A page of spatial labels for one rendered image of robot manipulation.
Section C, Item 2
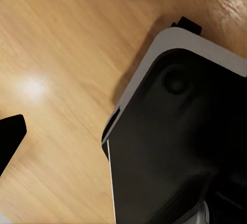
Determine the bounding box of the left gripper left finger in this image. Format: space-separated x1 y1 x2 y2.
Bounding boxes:
0 114 27 175

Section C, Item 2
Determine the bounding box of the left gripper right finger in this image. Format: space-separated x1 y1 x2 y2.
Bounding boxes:
231 114 247 155

